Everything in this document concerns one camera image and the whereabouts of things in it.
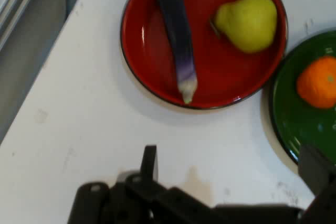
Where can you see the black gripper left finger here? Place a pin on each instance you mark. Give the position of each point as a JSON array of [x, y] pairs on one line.
[[147, 190]]

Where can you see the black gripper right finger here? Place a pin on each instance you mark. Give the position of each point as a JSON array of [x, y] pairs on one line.
[[319, 179]]

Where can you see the long purple eggplant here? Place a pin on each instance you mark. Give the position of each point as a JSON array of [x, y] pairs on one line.
[[176, 32]]

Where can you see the green round enamel plate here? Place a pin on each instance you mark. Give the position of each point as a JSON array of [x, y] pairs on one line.
[[291, 108]]

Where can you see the orange mandarin fruit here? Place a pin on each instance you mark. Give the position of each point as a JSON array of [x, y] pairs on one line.
[[316, 82]]

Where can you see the red round enamel plate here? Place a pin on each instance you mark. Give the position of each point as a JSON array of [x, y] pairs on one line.
[[225, 77]]

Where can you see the yellow-green pear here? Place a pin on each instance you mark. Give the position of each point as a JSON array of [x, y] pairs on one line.
[[249, 22]]

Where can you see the grey metal frame rail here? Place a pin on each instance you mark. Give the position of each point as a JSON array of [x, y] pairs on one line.
[[15, 1]]

